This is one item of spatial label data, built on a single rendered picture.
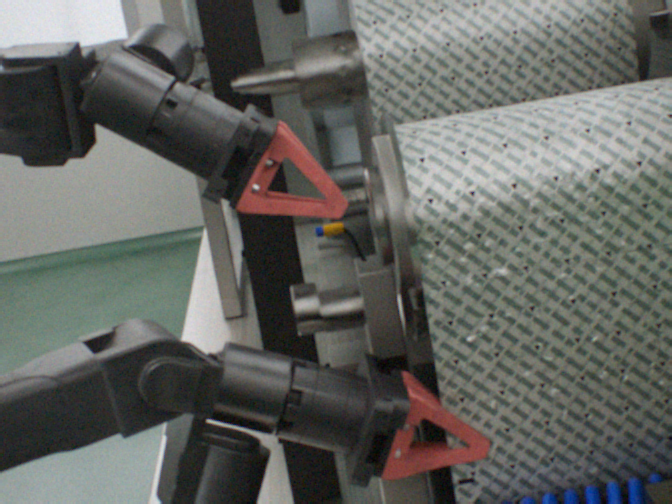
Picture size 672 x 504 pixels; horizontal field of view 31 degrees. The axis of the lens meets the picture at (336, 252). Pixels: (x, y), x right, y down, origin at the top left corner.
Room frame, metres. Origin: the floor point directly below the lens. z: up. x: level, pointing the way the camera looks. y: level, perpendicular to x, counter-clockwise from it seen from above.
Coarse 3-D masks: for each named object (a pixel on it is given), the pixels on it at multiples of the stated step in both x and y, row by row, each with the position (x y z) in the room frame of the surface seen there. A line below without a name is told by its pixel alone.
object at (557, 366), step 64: (640, 256) 0.82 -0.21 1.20; (448, 320) 0.82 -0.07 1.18; (512, 320) 0.82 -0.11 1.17; (576, 320) 0.82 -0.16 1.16; (640, 320) 0.82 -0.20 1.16; (448, 384) 0.82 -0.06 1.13; (512, 384) 0.82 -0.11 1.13; (576, 384) 0.82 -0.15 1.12; (640, 384) 0.82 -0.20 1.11; (448, 448) 0.82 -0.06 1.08; (512, 448) 0.82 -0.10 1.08; (576, 448) 0.82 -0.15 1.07; (640, 448) 0.82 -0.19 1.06
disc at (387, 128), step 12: (384, 120) 0.87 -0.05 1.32; (384, 132) 0.89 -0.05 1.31; (396, 144) 0.84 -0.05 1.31; (396, 156) 0.83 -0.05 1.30; (396, 168) 0.83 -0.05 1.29; (408, 192) 0.81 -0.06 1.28; (408, 204) 0.81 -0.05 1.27; (408, 216) 0.81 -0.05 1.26; (408, 228) 0.81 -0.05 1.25; (408, 240) 0.82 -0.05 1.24; (420, 264) 0.81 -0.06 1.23; (420, 276) 0.81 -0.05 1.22; (420, 288) 0.82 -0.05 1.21; (420, 300) 0.83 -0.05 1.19
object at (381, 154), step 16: (384, 144) 0.86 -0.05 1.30; (384, 160) 0.85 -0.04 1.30; (384, 176) 0.84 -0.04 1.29; (384, 192) 0.84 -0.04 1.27; (400, 208) 0.83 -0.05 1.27; (400, 224) 0.82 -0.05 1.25; (400, 240) 0.82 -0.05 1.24; (400, 256) 0.83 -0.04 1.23; (400, 272) 0.83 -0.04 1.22; (400, 288) 0.85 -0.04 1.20
